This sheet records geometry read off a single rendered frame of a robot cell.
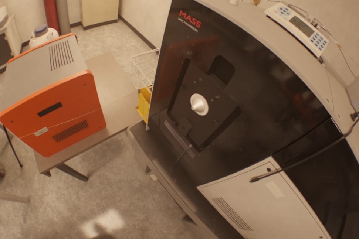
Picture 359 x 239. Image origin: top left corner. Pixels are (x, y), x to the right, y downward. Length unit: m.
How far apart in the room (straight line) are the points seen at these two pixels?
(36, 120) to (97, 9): 2.94
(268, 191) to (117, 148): 1.42
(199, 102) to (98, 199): 1.35
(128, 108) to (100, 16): 2.75
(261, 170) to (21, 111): 0.76
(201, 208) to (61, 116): 0.77
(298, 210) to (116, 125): 0.90
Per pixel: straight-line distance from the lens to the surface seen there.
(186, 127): 0.48
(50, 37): 2.24
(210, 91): 0.36
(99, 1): 3.36
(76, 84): 0.59
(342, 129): 0.29
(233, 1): 0.44
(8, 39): 3.17
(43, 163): 0.97
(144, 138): 0.83
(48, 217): 1.79
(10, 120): 0.68
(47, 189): 1.78
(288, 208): 0.47
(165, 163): 0.80
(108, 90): 1.06
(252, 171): 0.41
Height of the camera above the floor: 1.50
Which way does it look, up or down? 51 degrees down
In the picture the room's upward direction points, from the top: 23 degrees clockwise
